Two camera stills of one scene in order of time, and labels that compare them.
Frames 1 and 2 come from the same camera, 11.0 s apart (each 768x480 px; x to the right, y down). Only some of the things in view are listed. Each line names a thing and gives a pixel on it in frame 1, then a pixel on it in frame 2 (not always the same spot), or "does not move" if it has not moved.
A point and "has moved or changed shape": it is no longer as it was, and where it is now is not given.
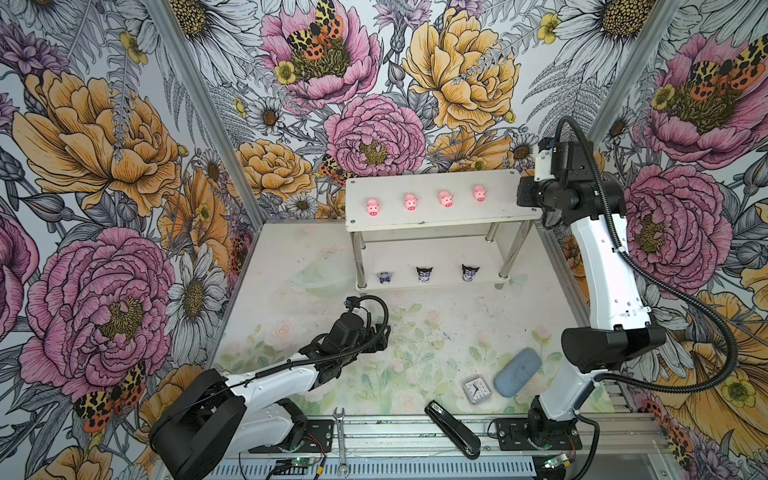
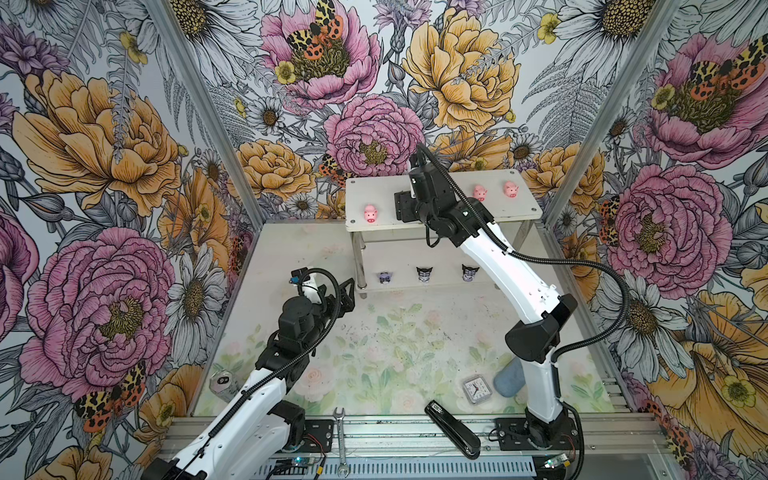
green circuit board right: [555, 461] does not move
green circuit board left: [302, 461] does not move
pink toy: [372, 207] has moved or changed shape
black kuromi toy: [468, 274] does not move
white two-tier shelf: [429, 230] does not move
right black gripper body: [538, 194] to [414, 208]
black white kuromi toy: [424, 274] does not move
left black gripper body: [372, 347] to [323, 312]
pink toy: [480, 192] does not move
